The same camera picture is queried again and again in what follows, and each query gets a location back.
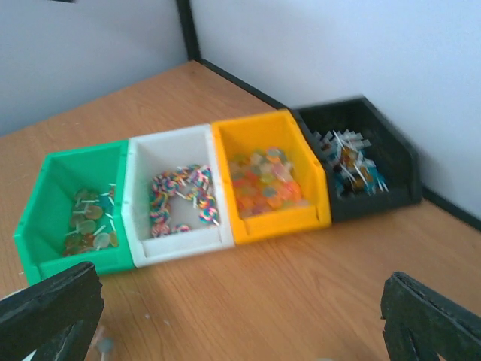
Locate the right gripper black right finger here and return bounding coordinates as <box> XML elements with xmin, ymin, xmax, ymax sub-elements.
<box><xmin>380</xmin><ymin>272</ymin><xmax>480</xmax><ymax>360</ymax></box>

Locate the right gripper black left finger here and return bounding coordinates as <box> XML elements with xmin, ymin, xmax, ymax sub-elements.
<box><xmin>1</xmin><ymin>262</ymin><xmax>104</xmax><ymax>360</ymax></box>

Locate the green candy bin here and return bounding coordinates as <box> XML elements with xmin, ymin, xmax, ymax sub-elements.
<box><xmin>14</xmin><ymin>140</ymin><xmax>135</xmax><ymax>285</ymax></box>

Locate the white candy bin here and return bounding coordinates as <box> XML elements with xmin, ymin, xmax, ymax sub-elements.
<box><xmin>121</xmin><ymin>124</ymin><xmax>234</xmax><ymax>268</ymax></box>

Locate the black candy bin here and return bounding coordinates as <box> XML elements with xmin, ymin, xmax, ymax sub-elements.
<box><xmin>292</xmin><ymin>96</ymin><xmax>422</xmax><ymax>223</ymax></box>

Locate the yellow candy bin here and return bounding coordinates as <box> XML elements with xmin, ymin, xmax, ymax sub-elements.
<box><xmin>211</xmin><ymin>110</ymin><xmax>332</xmax><ymax>244</ymax></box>

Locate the clear plastic jar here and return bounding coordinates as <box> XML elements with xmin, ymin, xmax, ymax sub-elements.
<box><xmin>85</xmin><ymin>325</ymin><xmax>114</xmax><ymax>361</ymax></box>

